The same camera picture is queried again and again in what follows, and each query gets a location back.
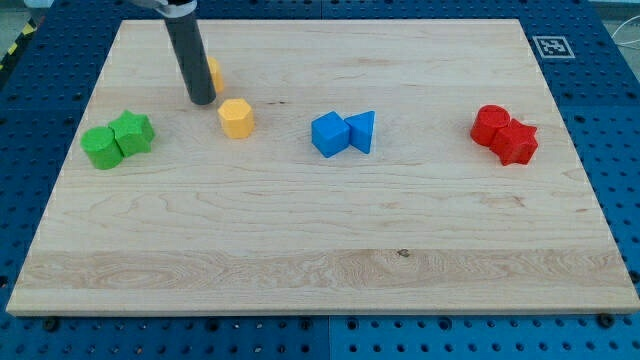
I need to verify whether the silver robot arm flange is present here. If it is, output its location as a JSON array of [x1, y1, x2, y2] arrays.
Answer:
[[129, 0, 198, 18]]

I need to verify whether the yellow hexagon block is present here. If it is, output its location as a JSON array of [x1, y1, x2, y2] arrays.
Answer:
[[217, 98, 255, 139]]

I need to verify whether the wooden board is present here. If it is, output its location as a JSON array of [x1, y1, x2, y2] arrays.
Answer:
[[7, 19, 639, 316]]

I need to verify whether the blue cube block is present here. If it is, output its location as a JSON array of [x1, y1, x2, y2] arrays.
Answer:
[[311, 111, 350, 158]]

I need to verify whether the blue triangle block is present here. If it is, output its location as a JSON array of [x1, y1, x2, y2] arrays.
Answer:
[[345, 111, 376, 154]]

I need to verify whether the yellow block behind rod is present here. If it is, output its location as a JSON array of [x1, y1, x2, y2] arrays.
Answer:
[[207, 56, 225, 93]]

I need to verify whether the red cylinder block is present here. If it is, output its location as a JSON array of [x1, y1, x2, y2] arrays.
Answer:
[[470, 104, 511, 147]]

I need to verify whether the green star block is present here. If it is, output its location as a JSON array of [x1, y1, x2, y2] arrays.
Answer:
[[108, 110, 155, 157]]

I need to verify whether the red star block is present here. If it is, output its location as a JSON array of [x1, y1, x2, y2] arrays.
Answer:
[[489, 118, 538, 166]]

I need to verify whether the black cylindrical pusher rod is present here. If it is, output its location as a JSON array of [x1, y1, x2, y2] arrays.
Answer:
[[164, 11, 216, 105]]

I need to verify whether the green cylinder block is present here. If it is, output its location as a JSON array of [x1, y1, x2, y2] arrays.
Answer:
[[80, 126, 123, 170]]

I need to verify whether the white fiducial marker tag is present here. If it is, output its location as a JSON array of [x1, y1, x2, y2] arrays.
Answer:
[[532, 35, 575, 59]]

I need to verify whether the white cable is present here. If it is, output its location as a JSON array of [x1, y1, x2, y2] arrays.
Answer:
[[610, 14, 640, 50]]

